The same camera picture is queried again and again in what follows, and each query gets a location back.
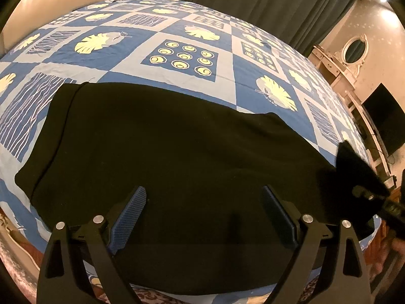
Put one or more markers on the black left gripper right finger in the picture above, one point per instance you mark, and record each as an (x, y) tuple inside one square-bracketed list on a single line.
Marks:
[(333, 250)]

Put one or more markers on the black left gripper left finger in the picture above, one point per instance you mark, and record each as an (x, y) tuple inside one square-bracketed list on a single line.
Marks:
[(63, 276)]

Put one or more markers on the black pants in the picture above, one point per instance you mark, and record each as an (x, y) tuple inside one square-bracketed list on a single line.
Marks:
[(204, 229)]

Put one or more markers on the black flat television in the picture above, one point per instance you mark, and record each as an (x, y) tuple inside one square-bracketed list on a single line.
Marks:
[(387, 116)]

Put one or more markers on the white vanity with oval mirror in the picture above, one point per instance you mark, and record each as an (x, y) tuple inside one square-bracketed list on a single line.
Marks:
[(341, 69)]

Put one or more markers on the dark green curtain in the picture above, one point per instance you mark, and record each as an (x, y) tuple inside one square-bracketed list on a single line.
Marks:
[(299, 23)]

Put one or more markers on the blue patterned bed sheet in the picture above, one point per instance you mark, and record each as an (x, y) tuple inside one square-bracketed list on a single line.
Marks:
[(180, 46)]

